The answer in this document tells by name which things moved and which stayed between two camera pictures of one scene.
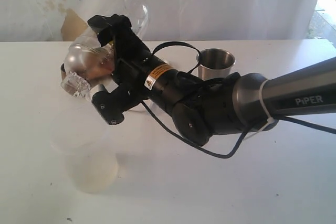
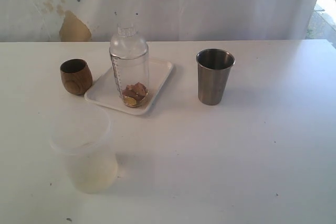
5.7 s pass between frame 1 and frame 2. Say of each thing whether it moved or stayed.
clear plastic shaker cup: moved
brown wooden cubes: moved
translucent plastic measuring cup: stayed
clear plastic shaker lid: moved
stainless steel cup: stayed
